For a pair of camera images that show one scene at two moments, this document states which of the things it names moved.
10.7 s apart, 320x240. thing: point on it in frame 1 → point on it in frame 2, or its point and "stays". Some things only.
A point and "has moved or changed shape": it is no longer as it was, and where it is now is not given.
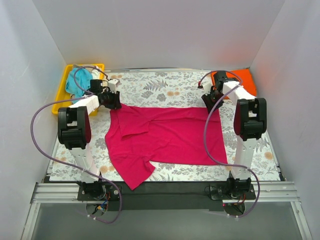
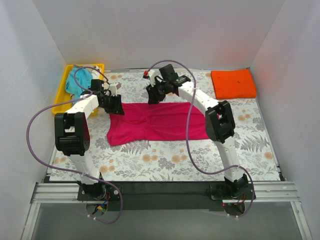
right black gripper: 211,103 → 153,93
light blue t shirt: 78,81 stays
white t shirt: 95,73 stays
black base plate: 166,196 stays
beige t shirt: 88,68 stays
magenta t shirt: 139,137 has moved or changed shape
